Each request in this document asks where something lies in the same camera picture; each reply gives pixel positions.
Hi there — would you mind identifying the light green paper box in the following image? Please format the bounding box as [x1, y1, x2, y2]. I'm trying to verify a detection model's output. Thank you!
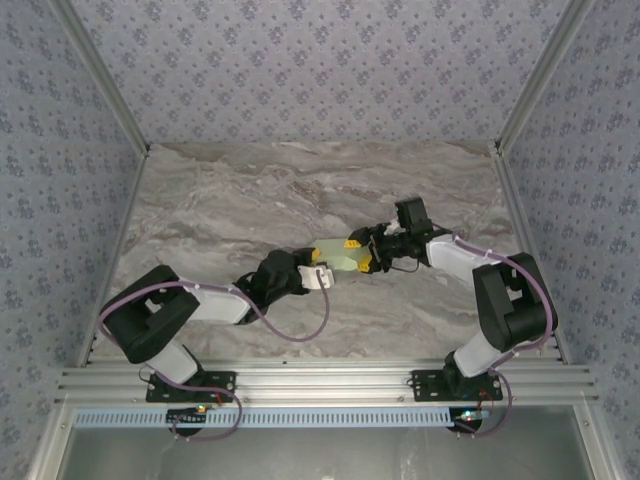
[310, 237, 374, 275]

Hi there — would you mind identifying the small black adapter board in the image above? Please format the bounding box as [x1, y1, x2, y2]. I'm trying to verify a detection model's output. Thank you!
[167, 405, 210, 426]
[449, 407, 490, 426]

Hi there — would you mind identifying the grey metal panel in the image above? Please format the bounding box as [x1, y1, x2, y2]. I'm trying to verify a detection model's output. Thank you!
[64, 424, 591, 480]

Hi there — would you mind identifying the aluminium table side rail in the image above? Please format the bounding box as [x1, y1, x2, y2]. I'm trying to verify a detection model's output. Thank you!
[492, 142, 572, 365]

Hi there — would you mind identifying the long aluminium frame rail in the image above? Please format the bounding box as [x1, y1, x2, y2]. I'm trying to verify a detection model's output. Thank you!
[54, 357, 601, 407]

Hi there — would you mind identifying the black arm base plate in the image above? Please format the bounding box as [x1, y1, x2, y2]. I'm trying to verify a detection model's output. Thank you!
[145, 370, 237, 404]
[410, 369, 504, 404]

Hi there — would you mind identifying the light blue slotted cable duct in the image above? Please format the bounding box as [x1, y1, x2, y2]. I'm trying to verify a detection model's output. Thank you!
[73, 407, 454, 429]

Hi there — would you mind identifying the slanted aluminium frame post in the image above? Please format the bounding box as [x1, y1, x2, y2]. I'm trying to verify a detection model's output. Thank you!
[52, 0, 152, 154]
[493, 0, 599, 154]

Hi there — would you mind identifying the short aluminium frame post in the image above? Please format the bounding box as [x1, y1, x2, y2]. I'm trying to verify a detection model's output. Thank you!
[27, 404, 76, 480]
[572, 403, 629, 480]

